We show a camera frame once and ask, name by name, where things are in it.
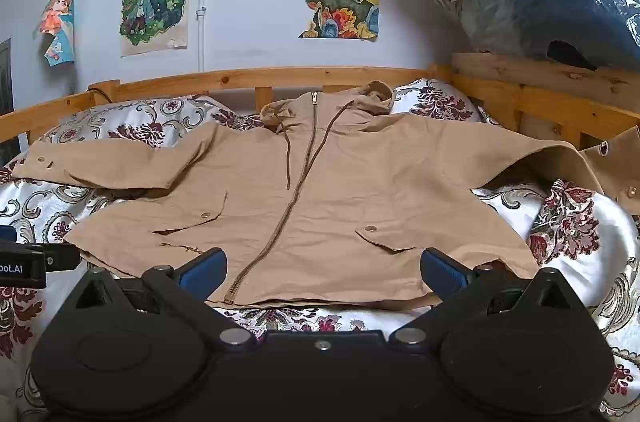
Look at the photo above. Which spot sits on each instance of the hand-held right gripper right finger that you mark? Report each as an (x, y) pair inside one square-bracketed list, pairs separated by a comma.
[(444, 273)]

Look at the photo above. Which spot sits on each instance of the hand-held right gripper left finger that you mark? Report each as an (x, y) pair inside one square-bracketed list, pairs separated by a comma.
[(202, 271)]

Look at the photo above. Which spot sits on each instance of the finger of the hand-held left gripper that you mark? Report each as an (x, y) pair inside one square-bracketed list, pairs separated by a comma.
[(6, 233), (62, 257)]

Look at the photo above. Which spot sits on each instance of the tan hooded zip jacket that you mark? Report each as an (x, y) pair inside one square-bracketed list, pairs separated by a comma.
[(325, 202)]

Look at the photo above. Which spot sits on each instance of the floral white bedspread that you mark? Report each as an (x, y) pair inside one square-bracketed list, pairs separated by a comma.
[(125, 122)]

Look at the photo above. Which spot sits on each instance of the small torn figure wall poster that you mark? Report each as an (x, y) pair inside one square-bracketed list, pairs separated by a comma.
[(57, 25)]

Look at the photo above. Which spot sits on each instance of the wooden bed frame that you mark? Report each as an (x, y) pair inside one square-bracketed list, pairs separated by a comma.
[(300, 77)]

